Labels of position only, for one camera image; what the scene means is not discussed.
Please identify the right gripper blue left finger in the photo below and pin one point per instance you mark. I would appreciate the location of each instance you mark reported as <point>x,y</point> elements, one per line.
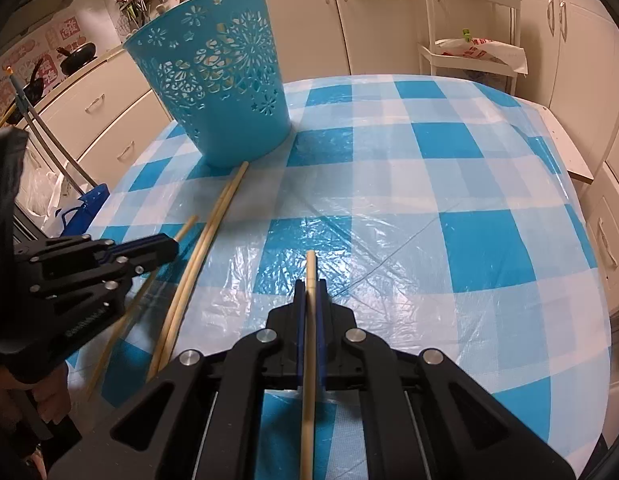
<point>299,305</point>

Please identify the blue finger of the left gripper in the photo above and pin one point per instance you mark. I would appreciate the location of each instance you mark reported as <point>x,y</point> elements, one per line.
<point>146,254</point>

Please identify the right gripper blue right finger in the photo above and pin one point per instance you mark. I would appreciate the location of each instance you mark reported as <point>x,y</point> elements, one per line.
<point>321,293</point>

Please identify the thin wooden chopstick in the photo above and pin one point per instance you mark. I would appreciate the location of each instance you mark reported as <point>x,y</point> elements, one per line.
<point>118,331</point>

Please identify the cream kitchen cabinet run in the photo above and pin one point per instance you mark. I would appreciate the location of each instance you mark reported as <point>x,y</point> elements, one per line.
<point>572,52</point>

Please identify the person's left hand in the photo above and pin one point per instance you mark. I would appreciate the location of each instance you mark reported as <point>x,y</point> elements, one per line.
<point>52,400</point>

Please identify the light wooden chopstick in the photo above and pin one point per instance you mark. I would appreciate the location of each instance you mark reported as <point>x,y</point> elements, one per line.
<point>204,259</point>
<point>189,299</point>

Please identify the blue shopping bag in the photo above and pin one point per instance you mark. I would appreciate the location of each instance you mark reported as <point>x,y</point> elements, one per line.
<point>76,218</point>

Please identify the blue checkered plastic tablecloth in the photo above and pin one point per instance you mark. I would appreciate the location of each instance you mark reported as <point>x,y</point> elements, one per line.
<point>441,214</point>

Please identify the black frying pan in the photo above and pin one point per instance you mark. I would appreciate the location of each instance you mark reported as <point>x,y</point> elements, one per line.
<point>76,59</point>

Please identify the turquoise perforated plastic basket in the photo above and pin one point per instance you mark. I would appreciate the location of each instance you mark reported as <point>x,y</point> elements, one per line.
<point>214,66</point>

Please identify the white red plastic bag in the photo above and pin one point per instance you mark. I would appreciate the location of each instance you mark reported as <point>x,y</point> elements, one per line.
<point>486,50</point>

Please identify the white metal shelf trolley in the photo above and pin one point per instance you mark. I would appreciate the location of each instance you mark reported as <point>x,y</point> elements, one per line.
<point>498,20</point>

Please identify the broom handles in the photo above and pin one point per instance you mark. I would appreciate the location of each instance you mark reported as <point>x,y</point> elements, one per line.
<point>54,149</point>

